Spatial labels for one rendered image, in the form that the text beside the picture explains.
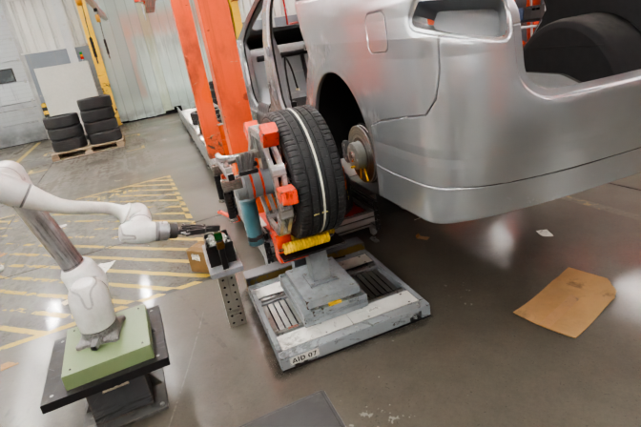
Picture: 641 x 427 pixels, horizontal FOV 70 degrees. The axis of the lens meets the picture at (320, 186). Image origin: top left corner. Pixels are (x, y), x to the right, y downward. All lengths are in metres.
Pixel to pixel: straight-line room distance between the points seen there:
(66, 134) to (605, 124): 9.87
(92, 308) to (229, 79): 1.37
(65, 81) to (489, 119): 12.29
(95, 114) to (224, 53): 7.98
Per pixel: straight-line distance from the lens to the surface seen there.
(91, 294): 2.22
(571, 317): 2.61
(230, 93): 2.70
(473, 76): 1.56
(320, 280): 2.54
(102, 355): 2.25
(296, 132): 2.09
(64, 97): 13.29
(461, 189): 1.68
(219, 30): 2.69
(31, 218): 2.31
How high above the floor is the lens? 1.48
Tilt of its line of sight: 18 degrees down
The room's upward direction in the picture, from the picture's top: 10 degrees counter-clockwise
